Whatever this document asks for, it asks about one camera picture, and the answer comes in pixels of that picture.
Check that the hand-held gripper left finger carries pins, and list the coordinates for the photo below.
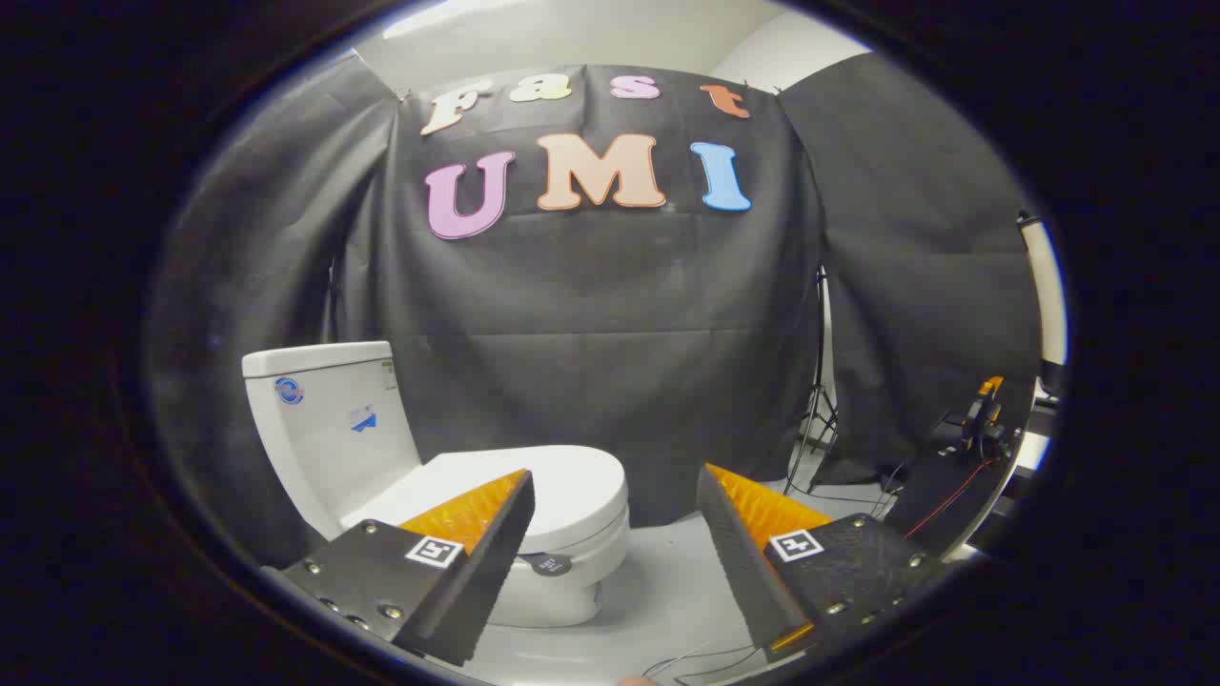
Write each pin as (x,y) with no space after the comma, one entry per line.
(486,581)

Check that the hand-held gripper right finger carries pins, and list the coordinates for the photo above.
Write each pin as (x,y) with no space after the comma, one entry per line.
(739,562)

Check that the white toilet lid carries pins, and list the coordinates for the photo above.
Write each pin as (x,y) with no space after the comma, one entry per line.
(572,486)

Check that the white toilet with tank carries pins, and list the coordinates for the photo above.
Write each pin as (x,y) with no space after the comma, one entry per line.
(324,448)

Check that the black covered table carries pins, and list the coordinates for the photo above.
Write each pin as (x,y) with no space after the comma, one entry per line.
(920,491)

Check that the black light stand tripod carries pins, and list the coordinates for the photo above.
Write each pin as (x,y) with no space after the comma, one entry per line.
(820,381)

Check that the black backdrop cloth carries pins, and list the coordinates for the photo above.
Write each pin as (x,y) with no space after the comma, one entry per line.
(610,314)

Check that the orange and black device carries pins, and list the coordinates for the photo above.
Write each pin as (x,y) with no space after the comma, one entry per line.
(982,424)

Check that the white softbox light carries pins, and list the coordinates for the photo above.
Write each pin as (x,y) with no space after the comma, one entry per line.
(1048,286)

